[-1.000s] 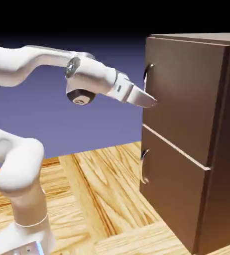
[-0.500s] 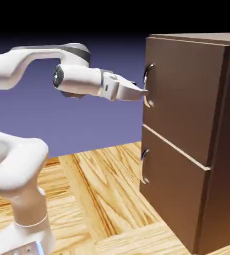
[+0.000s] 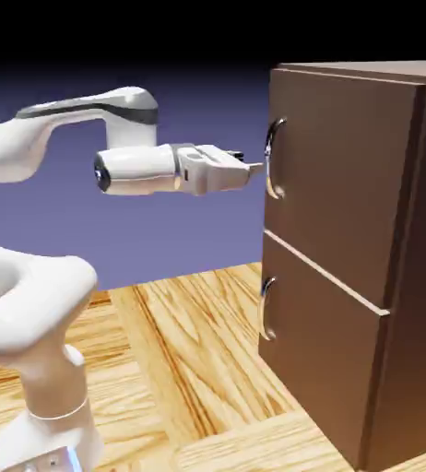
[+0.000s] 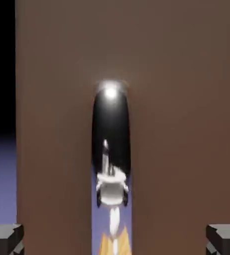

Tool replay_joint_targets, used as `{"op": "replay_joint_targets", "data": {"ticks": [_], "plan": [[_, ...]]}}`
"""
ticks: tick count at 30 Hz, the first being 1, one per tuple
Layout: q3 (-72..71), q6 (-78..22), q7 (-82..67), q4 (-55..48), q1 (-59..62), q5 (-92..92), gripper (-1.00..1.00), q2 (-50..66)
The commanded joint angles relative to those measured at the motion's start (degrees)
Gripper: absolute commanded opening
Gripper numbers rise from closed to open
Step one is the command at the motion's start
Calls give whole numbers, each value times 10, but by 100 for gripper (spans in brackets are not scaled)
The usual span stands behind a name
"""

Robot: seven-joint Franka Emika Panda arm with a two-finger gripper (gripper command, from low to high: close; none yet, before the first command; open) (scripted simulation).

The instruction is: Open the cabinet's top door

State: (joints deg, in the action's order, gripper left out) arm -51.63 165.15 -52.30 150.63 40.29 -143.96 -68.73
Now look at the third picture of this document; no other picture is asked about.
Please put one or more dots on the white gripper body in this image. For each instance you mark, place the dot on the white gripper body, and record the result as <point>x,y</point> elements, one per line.
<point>220,173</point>

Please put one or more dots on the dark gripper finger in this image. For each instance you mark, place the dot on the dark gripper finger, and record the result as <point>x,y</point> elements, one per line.
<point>236,154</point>

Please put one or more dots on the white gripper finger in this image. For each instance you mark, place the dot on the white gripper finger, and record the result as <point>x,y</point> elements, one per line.
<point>255,170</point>

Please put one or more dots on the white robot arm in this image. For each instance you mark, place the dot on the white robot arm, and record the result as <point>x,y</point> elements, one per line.
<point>132,167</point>

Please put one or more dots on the brown wooden cabinet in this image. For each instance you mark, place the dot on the brown wooden cabinet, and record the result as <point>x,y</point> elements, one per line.
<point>412,258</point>

